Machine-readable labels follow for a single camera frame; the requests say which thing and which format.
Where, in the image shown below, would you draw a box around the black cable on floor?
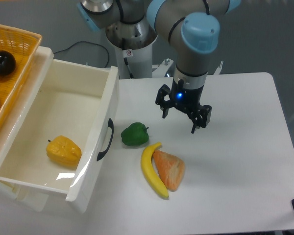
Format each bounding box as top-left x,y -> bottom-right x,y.
53,41 -> 110,68

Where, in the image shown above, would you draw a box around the white drawer cabinet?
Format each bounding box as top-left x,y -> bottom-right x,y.
0,46 -> 53,212

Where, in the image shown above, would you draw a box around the black glossy ball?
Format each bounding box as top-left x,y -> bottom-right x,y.
0,50 -> 16,76

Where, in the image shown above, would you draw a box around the white table clamp bracket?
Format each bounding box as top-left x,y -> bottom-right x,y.
152,58 -> 175,78

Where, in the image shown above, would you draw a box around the yellow banana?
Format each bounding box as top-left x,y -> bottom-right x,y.
140,142 -> 169,200

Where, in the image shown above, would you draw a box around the dark blue drawer handle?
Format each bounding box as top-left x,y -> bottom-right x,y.
97,118 -> 114,162

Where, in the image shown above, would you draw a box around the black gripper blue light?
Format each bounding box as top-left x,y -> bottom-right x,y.
155,80 -> 212,134

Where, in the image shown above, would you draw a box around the white open upper drawer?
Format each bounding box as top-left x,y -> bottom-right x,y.
0,60 -> 119,213

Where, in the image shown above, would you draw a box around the yellow bell pepper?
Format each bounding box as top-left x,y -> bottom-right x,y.
46,136 -> 82,167

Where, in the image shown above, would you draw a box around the orange woven plastic basket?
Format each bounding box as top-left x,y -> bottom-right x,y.
0,24 -> 42,129

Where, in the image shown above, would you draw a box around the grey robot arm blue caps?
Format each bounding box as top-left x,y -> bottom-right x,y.
77,0 -> 240,130

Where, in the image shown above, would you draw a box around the orange bread wedge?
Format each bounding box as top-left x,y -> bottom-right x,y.
153,150 -> 186,191

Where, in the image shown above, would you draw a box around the green bell pepper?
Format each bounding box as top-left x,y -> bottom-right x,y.
121,122 -> 149,146

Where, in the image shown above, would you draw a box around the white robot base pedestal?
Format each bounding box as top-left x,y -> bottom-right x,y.
105,17 -> 158,79

